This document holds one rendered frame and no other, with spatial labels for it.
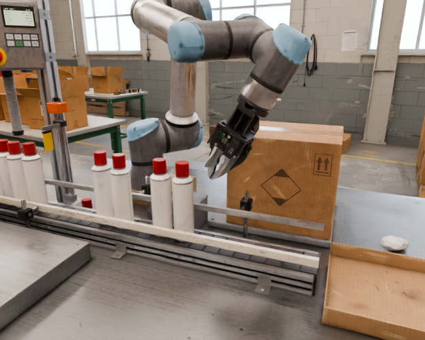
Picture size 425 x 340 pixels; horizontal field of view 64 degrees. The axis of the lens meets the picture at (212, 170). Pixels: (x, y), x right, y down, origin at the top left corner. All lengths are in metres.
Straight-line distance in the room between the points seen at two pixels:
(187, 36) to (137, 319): 0.55
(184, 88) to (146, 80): 6.61
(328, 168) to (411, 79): 5.05
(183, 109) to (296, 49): 0.60
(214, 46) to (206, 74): 6.11
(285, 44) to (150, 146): 0.67
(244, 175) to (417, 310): 0.50
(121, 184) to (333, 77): 5.33
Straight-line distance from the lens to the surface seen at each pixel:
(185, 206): 0.84
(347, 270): 0.93
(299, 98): 6.18
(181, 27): 0.68
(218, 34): 0.70
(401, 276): 0.96
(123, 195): 0.93
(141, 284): 0.85
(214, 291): 0.81
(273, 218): 0.84
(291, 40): 0.67
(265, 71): 0.67
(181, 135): 1.21
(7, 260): 0.95
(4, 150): 1.21
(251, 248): 0.81
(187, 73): 1.14
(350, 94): 6.00
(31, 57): 1.19
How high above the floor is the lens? 1.33
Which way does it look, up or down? 19 degrees down
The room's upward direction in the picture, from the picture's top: straight up
